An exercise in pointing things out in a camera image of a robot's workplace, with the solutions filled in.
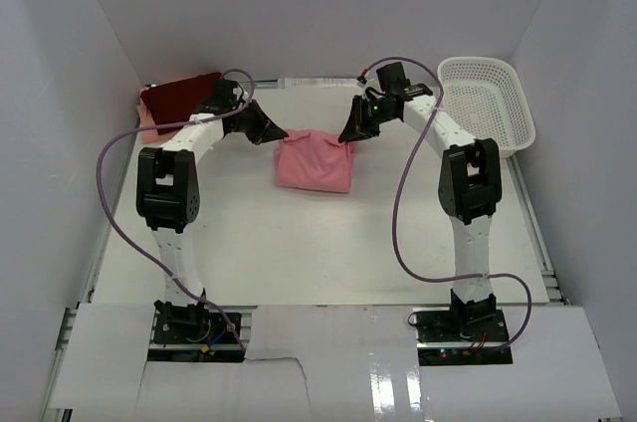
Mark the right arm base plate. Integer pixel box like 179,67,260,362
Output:
407,310,514,367

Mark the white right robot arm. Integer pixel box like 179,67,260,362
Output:
338,57,503,341

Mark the white front cover board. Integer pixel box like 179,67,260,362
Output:
51,304,621,421

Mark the pink t-shirt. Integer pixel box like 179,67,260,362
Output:
274,129,357,194

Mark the peach folded t-shirt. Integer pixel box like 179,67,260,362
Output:
136,102,176,144

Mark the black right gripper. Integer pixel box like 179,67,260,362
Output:
339,96,397,144

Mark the white perforated plastic basket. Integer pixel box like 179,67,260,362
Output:
437,57,535,158

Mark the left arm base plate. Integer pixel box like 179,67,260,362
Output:
147,313,245,363

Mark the white paper sheet at wall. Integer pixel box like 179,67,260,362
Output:
277,78,359,90

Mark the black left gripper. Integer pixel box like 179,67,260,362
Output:
230,100,287,145

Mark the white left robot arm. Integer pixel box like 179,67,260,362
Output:
136,79,288,307

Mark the dark red folded t-shirt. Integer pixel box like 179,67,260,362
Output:
137,72,221,126

